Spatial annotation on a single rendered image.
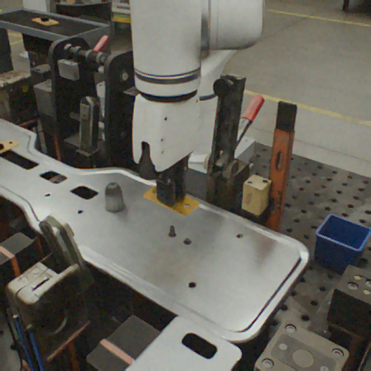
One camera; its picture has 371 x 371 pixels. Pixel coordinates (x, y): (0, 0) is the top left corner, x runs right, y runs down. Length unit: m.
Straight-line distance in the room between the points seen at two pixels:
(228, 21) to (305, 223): 0.83
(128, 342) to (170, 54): 0.36
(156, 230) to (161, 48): 0.32
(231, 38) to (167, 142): 0.15
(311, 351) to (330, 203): 0.88
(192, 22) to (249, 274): 0.35
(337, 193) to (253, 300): 0.82
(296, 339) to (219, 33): 0.35
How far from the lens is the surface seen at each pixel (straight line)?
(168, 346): 0.58
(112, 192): 0.76
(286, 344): 0.52
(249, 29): 0.53
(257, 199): 0.73
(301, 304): 1.05
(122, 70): 0.94
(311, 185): 1.42
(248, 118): 0.81
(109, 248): 0.71
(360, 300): 0.56
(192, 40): 0.53
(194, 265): 0.67
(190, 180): 1.31
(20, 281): 0.62
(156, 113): 0.56
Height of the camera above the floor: 1.47
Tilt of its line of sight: 34 degrees down
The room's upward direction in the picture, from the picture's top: straight up
